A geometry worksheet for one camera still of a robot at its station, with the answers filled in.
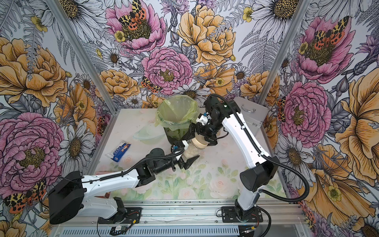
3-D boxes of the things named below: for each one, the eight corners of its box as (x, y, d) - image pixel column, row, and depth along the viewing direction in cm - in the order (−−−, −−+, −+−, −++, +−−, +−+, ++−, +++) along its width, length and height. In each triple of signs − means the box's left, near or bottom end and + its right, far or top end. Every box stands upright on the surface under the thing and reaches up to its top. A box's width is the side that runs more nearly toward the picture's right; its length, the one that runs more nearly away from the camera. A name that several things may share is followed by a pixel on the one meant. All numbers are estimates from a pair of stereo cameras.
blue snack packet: (107, 157, 97) (104, 154, 94) (121, 142, 105) (119, 139, 102) (118, 162, 95) (115, 160, 92) (131, 147, 102) (129, 144, 99)
